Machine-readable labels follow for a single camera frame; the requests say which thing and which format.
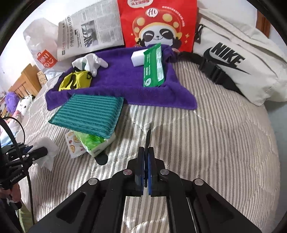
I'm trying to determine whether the red panda paper bag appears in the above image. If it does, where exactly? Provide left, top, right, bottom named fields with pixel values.
left=118, top=0, right=197, bottom=52

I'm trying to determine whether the person left hand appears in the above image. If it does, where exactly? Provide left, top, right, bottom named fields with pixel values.
left=0, top=183, right=21, bottom=202

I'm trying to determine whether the white Nike waist bag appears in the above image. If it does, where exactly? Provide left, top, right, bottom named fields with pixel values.
left=180, top=8, right=286, bottom=106

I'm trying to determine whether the folded newspaper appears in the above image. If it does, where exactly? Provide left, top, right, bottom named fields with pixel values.
left=57, top=0, right=124, bottom=61

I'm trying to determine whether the orange fruit print sachet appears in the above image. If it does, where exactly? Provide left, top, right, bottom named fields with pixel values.
left=65, top=131, right=87, bottom=159

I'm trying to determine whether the white fabric glove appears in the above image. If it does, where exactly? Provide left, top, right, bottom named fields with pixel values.
left=72, top=53, right=109, bottom=77

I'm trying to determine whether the purple plush toy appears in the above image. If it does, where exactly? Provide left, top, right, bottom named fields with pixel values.
left=5, top=92, right=20, bottom=114

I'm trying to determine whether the green wet wipes pack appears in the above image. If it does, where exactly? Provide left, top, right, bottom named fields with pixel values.
left=143, top=43, right=165, bottom=87

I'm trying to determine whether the white paper towel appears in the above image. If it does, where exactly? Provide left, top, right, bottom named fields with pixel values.
left=28, top=137, right=59, bottom=171

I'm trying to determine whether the purple fluffy towel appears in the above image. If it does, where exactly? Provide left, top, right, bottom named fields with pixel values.
left=45, top=45, right=197, bottom=111

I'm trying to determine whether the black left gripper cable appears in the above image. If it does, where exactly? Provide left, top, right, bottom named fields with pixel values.
left=0, top=116, right=36, bottom=225

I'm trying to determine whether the yellow black mesh pouch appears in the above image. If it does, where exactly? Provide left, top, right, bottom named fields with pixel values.
left=58, top=70, right=92, bottom=91

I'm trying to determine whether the white plush toy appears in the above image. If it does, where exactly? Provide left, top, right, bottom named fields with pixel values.
left=16, top=95, right=35, bottom=116

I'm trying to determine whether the striped bed quilt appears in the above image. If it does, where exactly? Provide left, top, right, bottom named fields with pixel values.
left=17, top=58, right=282, bottom=233

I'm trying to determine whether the white Miniso plastic bag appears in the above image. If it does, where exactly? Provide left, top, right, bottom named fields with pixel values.
left=23, top=18, right=70, bottom=77

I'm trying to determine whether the wooden headboard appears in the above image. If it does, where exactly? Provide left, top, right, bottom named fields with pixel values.
left=8, top=64, right=41, bottom=98

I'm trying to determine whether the teal ribbed cleaning cloth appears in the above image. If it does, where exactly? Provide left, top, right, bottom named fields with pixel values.
left=49, top=94, right=124, bottom=139

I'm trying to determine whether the white sponge block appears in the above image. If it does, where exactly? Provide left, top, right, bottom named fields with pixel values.
left=131, top=49, right=147, bottom=67

